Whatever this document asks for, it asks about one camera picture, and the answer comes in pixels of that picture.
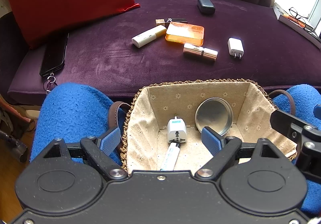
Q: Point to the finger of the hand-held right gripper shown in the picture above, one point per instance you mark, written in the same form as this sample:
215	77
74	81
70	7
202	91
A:
318	110
286	122

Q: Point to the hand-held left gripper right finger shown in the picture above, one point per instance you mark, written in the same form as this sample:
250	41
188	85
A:
212	140

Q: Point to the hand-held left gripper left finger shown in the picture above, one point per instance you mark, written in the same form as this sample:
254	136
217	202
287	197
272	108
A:
110	140

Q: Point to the round metal tin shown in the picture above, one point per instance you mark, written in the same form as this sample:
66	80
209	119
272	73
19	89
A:
213	115

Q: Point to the white travel adapter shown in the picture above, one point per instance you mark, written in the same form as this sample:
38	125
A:
176	130

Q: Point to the white green lighter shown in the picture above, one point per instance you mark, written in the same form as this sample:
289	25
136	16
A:
170	157

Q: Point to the woven basket with fabric lining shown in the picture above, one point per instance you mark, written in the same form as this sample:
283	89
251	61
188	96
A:
190	96

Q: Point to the rose gold lipstick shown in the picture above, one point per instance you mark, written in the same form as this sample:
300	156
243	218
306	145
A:
200	51

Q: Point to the white USB wall charger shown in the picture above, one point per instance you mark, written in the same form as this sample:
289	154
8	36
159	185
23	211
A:
235	47

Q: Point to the orange plastic box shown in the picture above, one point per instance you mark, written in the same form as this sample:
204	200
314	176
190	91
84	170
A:
185	33

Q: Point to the white and cream tube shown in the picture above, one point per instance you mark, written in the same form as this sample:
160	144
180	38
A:
148	36

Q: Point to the purple velvet sofa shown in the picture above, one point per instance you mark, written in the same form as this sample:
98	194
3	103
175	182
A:
112	63

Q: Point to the grey vacuum cleaner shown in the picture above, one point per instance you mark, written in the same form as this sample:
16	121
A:
17	150

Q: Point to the orange pen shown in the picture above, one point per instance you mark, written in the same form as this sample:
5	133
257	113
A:
292	18

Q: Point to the black smartphone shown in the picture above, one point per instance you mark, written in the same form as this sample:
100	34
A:
54	56

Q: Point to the black eyeglasses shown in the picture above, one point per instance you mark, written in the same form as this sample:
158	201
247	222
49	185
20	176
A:
294	12

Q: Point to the white book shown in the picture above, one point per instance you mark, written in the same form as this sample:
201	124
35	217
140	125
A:
280	14

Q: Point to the small black hard case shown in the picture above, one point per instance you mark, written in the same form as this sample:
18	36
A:
206	6

